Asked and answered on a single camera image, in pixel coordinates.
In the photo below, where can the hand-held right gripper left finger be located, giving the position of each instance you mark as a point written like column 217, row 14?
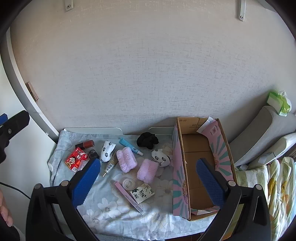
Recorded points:
column 86, row 183

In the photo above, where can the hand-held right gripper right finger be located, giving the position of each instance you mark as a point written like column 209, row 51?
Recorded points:
column 209, row 183

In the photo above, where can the pink printed cardboard box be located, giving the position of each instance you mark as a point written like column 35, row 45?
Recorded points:
column 196, row 148

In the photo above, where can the floral quilt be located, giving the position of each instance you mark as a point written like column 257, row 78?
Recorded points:
column 279, row 185

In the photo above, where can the green tissue pack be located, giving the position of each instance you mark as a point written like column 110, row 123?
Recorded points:
column 278, row 102

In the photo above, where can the printed tissue packet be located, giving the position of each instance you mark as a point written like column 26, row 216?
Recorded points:
column 142, row 193

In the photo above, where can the black scrunchie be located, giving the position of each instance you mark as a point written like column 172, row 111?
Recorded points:
column 146, row 140

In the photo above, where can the blue tube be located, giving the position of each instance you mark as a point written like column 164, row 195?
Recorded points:
column 129, row 145

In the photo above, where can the white rounded backboard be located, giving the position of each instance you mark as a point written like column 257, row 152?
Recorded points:
column 161, row 130
column 92, row 130

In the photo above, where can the long pink box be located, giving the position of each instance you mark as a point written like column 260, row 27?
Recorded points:
column 129, row 197

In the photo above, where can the white wall bracket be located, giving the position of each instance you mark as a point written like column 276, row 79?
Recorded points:
column 241, row 10
column 68, row 5

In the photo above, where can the large grey pillow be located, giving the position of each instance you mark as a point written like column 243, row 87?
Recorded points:
column 259, row 132

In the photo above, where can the floral bed sheet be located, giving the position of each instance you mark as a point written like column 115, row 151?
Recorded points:
column 115, row 215

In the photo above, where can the red nail polish bottle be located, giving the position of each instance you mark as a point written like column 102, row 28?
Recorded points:
column 86, row 144

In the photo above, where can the red snack box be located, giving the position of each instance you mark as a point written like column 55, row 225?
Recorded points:
column 75, row 160

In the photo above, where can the white floral sock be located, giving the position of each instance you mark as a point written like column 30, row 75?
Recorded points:
column 159, row 157
column 107, row 150

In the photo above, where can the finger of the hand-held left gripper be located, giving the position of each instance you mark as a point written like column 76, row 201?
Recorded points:
column 13, row 125

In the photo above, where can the pink fluffy hair roller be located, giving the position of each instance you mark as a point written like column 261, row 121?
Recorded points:
column 126, row 160
column 148, row 170

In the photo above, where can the small black jar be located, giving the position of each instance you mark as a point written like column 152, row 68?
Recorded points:
column 93, row 154

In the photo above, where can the person's left hand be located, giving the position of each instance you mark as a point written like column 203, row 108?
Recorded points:
column 5, row 213

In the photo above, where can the small grey pillow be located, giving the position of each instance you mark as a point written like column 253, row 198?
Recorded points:
column 275, row 148

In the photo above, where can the beige tube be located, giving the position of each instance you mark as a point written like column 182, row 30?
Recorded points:
column 110, row 165

